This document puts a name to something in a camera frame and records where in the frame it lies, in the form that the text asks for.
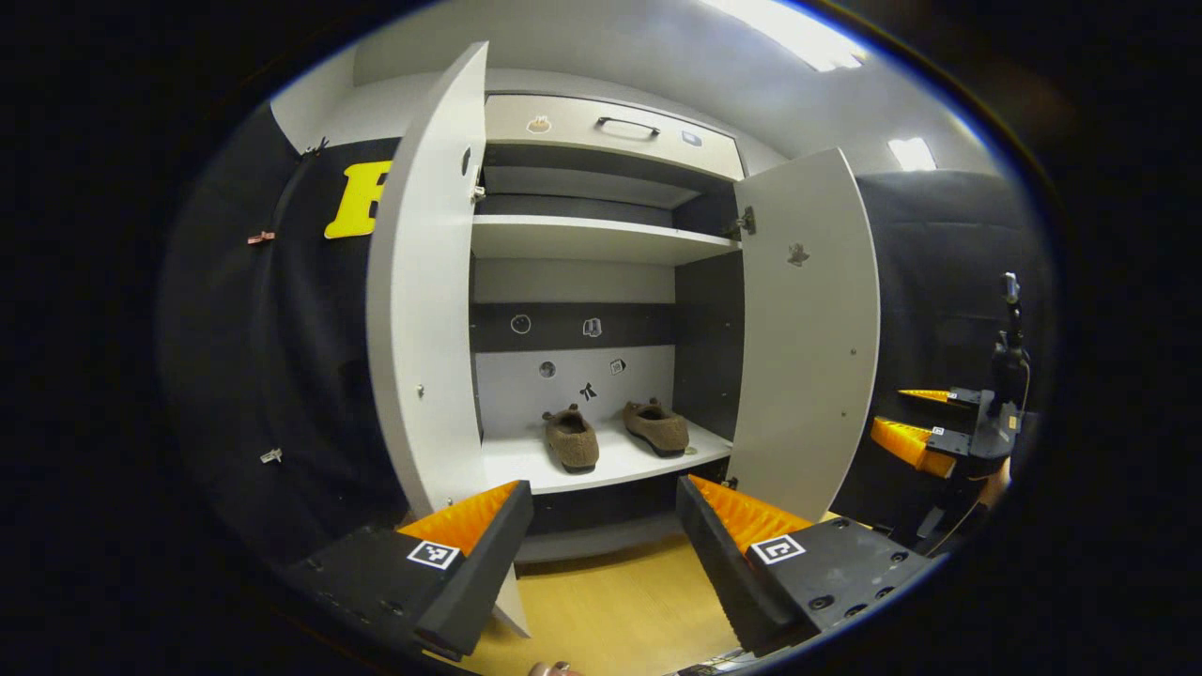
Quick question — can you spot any beige cabinet drawer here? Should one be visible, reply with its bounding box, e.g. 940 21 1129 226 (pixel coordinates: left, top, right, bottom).
483 93 747 182

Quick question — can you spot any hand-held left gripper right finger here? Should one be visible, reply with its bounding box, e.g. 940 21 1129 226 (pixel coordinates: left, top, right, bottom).
675 474 941 658

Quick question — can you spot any brown fuzzy shoe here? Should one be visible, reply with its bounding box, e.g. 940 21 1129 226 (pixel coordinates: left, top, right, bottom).
542 405 601 473
622 398 691 459

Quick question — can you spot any small ceiling light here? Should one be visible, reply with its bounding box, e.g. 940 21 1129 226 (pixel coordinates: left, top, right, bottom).
886 137 938 173

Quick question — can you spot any white and grey shoe cabinet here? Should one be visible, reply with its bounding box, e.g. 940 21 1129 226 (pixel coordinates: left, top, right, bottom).
468 91 748 565

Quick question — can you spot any white cabinet shelf board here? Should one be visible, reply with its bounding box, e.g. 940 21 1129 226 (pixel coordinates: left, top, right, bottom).
470 213 742 268

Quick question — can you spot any white cabinet door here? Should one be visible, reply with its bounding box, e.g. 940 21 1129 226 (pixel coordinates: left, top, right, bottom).
724 146 882 525
365 39 533 640

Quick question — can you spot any long ceiling light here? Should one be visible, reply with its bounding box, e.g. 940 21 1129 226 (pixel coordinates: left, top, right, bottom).
700 0 867 73

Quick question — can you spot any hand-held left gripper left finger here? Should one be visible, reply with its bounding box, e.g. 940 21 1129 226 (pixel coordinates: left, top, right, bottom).
282 480 535 663

